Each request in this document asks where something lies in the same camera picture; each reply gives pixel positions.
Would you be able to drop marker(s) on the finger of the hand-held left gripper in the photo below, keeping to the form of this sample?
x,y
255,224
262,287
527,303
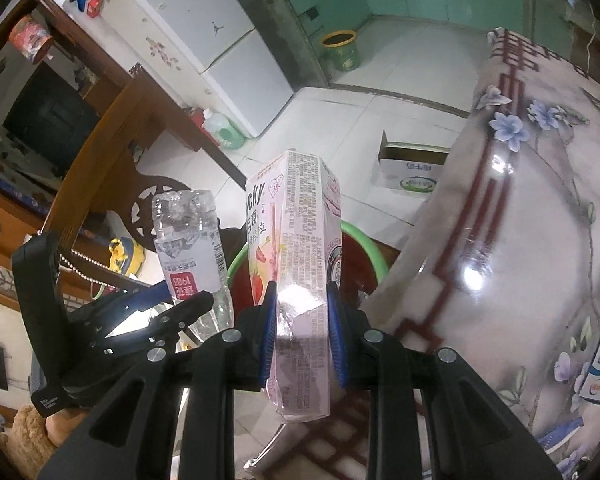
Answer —
x,y
180,316
125,305

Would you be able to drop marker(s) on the green bucket with yellow rim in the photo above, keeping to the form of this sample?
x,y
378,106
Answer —
x,y
341,52

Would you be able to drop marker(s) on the brown wooden cabinet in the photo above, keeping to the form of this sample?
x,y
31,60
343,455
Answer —
x,y
60,25

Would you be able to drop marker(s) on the pink snack box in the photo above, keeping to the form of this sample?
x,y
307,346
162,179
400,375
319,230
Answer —
x,y
300,240

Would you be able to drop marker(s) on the black television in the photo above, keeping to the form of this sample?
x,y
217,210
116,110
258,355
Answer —
x,y
45,115

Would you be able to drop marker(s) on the small red box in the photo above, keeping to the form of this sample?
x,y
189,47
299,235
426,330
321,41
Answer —
x,y
95,7

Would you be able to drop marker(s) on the green rimmed red basin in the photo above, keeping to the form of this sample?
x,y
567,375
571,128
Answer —
x,y
360,272

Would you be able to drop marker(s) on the person's left forearm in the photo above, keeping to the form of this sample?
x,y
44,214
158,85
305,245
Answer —
x,y
20,442

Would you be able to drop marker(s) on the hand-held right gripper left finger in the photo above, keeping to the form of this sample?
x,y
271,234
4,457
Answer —
x,y
267,340

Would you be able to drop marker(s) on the person's left hand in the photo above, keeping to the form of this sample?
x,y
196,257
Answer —
x,y
67,427

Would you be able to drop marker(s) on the floral tablecloth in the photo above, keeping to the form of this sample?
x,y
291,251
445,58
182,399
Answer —
x,y
505,210

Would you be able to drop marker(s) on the carved wooden chair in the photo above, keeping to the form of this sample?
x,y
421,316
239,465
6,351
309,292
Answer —
x,y
105,145

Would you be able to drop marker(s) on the open cardboard box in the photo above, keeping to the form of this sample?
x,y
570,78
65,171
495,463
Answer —
x,y
410,170

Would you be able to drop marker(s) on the red round tin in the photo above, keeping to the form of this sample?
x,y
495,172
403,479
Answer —
x,y
30,37

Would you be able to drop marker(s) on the clear plastic bottle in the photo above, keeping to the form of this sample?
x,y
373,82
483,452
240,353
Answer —
x,y
190,250

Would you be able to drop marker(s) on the yellow toy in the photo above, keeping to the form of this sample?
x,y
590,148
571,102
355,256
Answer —
x,y
125,257

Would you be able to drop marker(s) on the green detergent bottle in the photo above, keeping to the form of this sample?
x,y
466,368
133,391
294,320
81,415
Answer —
x,y
225,132

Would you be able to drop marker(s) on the white refrigerator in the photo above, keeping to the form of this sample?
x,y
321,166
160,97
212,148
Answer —
x,y
180,10

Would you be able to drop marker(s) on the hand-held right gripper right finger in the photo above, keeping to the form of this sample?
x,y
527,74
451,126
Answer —
x,y
336,340

